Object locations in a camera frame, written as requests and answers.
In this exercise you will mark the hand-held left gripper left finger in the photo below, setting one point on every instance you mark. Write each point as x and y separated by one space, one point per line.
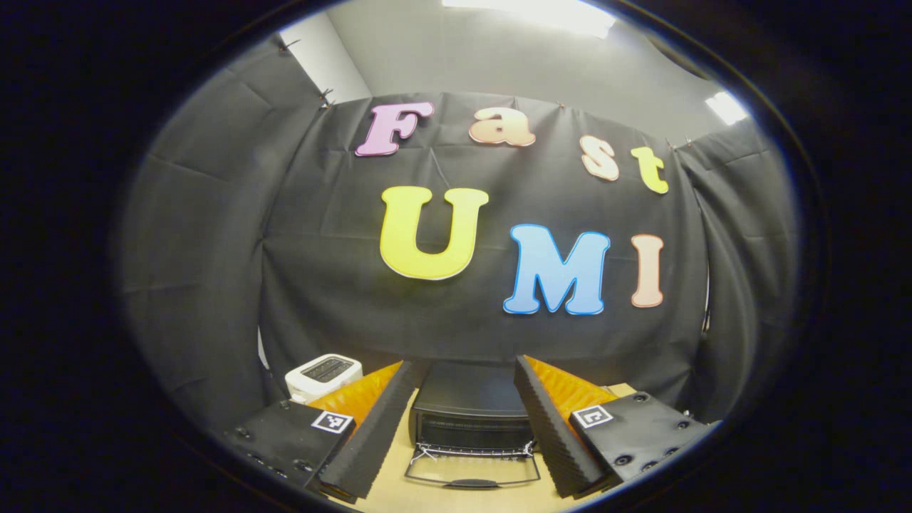
374 434

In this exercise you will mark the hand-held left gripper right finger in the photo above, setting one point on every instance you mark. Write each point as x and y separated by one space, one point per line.
552 431

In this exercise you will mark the black electric oven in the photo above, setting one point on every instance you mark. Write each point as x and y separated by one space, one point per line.
470 399

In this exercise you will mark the white toaster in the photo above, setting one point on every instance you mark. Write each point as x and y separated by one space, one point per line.
322 374

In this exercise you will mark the black backdrop cloth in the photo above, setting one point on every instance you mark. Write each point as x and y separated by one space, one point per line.
320 285

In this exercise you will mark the small ceiling light panel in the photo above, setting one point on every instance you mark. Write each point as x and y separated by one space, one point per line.
725 107

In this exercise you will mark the large ceiling light panel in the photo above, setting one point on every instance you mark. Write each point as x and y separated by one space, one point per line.
541 13

